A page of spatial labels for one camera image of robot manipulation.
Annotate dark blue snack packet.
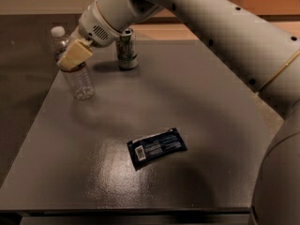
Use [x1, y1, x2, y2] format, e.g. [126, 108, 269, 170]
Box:
[127, 127, 188, 170]

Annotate clear plastic water bottle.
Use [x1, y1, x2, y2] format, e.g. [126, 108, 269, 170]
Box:
[51, 26, 95, 100]

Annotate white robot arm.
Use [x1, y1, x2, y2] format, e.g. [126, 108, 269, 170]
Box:
[58, 0, 300, 225]

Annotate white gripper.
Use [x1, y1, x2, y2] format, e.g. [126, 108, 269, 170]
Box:
[57, 0, 120, 70]

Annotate green white soda can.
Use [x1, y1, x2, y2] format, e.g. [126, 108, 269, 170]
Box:
[116, 28, 138, 69]

